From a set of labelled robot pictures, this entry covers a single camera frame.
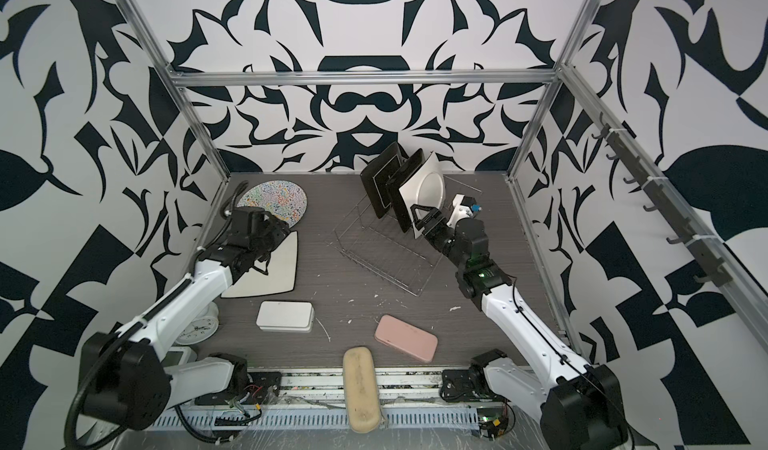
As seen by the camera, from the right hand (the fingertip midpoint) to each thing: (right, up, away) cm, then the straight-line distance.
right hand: (418, 211), depth 75 cm
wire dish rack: (-10, -12, +24) cm, 29 cm away
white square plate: (+4, +7, +18) cm, 19 cm away
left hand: (-36, -4, +10) cm, 38 cm away
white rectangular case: (-35, -28, +7) cm, 46 cm away
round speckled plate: (-48, +4, +37) cm, 61 cm away
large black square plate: (-11, +10, +19) cm, 24 cm away
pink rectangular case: (-2, -34, +7) cm, 35 cm away
